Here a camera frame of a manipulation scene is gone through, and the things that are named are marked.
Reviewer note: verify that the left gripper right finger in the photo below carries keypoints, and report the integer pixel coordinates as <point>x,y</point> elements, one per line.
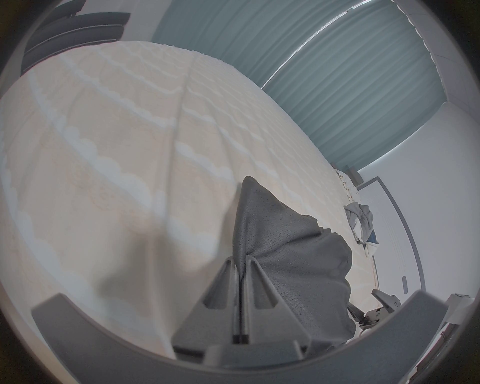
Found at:
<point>277,322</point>

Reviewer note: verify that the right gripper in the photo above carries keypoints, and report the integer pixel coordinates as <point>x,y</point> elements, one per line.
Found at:
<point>377,317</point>

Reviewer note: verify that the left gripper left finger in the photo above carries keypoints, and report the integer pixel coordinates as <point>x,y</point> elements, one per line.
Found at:
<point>202,326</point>

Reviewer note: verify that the black T-shirt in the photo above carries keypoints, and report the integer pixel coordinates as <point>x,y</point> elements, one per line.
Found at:
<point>300,255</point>

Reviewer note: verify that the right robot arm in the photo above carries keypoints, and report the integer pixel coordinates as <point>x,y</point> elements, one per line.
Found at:
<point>455,307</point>

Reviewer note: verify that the pile of clothes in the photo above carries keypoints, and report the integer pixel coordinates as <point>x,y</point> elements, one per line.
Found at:
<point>362,225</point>

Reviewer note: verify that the bed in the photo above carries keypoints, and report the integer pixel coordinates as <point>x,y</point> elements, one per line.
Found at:
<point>112,150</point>

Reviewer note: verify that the white printed pillow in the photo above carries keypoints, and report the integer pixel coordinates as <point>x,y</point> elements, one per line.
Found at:
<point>347,185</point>

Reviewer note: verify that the grey bedside table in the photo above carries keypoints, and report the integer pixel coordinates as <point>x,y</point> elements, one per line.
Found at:
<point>350,172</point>

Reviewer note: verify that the blue-green curtain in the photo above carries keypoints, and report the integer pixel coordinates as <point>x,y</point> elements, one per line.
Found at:
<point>243,33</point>
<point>367,93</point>

